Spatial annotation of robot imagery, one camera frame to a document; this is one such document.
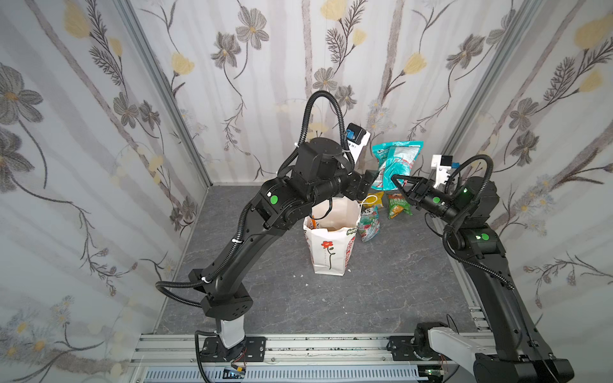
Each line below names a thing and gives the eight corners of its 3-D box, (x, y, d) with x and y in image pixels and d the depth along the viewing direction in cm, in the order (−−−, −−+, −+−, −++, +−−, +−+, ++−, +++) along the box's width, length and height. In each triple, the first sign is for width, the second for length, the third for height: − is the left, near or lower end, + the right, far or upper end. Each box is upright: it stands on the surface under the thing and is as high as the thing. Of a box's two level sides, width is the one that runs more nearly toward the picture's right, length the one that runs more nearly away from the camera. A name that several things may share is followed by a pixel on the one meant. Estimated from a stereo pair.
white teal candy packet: (360, 242, 102) (362, 234, 98) (355, 213, 112) (357, 205, 108) (381, 242, 102) (384, 234, 98) (375, 213, 112) (377, 205, 108)
